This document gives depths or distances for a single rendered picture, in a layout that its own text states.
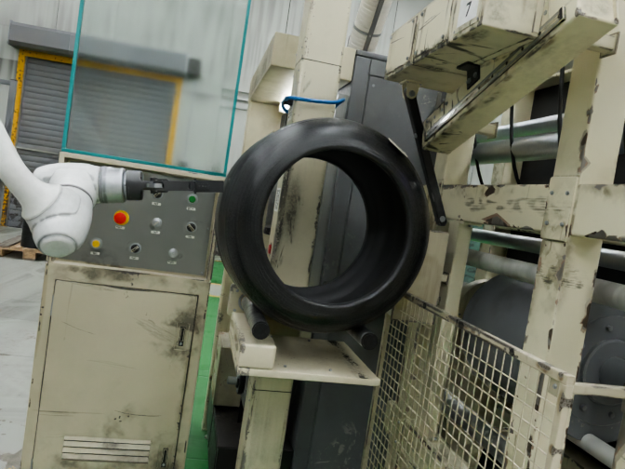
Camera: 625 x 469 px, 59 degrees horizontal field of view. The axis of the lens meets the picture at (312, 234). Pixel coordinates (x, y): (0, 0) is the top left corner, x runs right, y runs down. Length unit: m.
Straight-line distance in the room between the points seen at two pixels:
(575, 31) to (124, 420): 1.79
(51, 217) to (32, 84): 9.96
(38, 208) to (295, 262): 0.79
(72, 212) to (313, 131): 0.58
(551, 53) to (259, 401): 1.27
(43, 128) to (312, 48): 9.54
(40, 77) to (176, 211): 9.27
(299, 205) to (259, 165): 0.41
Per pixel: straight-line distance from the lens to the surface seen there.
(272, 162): 1.33
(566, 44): 1.31
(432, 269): 1.79
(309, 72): 1.75
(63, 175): 1.41
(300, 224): 1.72
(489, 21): 1.26
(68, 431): 2.18
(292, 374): 1.41
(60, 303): 2.05
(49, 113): 11.04
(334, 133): 1.38
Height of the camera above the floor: 1.22
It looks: 3 degrees down
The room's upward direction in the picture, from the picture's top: 9 degrees clockwise
